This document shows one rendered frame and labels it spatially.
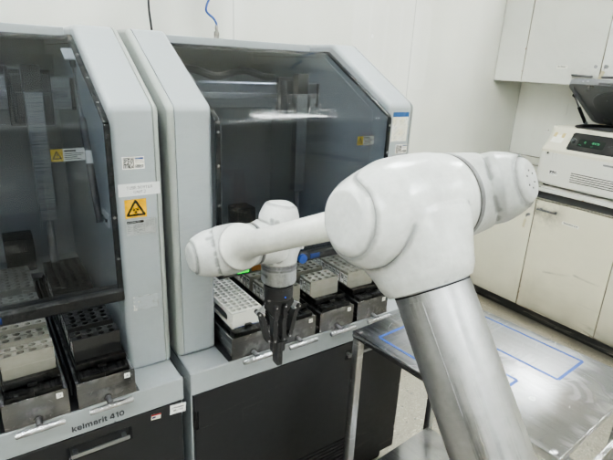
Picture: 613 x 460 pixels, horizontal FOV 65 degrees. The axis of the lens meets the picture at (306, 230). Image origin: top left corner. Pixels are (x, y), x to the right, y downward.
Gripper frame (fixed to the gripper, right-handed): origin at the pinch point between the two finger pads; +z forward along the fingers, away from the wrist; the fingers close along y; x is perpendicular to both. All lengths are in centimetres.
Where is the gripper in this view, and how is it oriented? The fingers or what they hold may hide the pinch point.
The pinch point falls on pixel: (277, 350)
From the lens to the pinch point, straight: 133.8
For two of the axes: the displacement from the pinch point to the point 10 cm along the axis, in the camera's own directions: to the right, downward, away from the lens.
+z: -0.3, 9.5, 3.2
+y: -8.7, 1.3, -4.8
